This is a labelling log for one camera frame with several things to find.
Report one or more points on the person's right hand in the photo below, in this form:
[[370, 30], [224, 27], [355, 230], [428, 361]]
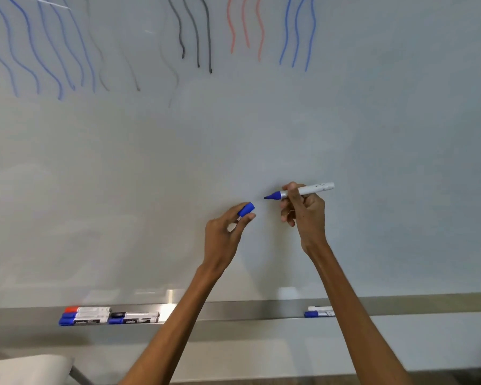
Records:
[[310, 224]]

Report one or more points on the person's left hand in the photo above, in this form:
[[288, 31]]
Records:
[[218, 246]]

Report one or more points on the person's left thumb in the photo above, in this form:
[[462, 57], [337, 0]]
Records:
[[243, 226]]

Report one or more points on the blue marker cap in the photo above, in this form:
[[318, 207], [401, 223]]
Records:
[[246, 209]]

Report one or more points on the blue whiteboard marker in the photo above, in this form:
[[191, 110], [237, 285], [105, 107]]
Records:
[[314, 189]]

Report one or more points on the person's left forearm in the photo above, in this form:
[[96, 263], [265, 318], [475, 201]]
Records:
[[176, 332]]

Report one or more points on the person's right forearm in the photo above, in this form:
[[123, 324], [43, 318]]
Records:
[[356, 320]]

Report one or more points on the metal marker tray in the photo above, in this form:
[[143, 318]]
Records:
[[244, 310]]

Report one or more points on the white whiteboard marker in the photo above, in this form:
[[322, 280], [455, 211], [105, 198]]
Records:
[[320, 308]]

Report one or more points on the blue-capped whiteboard marker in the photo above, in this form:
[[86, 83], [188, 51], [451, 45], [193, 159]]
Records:
[[318, 314], [134, 320], [86, 315], [84, 321]]

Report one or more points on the whiteboard with wavy lines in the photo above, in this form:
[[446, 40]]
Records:
[[144, 156]]

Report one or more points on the black-capped whiteboard marker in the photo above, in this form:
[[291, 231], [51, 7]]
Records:
[[136, 315]]

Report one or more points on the red-capped whiteboard marker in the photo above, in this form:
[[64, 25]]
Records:
[[86, 309]]

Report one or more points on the white chair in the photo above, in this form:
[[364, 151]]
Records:
[[24, 370]]

